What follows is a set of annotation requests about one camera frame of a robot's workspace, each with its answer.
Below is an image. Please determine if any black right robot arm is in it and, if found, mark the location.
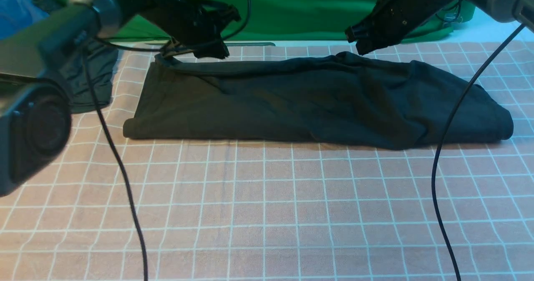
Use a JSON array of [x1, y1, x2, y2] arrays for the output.
[[345, 0, 534, 55]]

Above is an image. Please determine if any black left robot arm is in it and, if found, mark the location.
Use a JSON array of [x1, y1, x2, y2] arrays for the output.
[[0, 0, 241, 197]]

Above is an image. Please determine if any green backdrop cloth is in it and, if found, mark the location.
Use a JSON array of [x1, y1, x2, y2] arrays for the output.
[[4, 0, 476, 45]]

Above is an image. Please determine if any dark gray long-sleeved shirt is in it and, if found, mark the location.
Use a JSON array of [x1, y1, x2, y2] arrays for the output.
[[123, 51, 514, 151]]

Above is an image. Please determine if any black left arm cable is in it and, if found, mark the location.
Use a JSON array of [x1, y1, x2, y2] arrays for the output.
[[81, 0, 252, 281]]

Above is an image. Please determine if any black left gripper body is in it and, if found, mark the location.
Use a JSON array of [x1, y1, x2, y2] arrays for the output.
[[140, 0, 242, 60]]

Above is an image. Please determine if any metal binder clip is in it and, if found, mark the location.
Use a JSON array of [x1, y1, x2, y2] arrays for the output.
[[434, 0, 463, 24]]

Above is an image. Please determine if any dark gray crumpled garment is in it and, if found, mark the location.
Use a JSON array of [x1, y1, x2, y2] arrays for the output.
[[60, 40, 119, 114]]

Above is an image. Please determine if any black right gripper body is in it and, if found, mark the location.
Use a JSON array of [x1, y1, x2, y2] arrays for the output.
[[345, 0, 454, 55]]

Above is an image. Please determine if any blue crumpled garment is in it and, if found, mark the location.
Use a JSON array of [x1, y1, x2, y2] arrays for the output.
[[0, 0, 48, 40]]

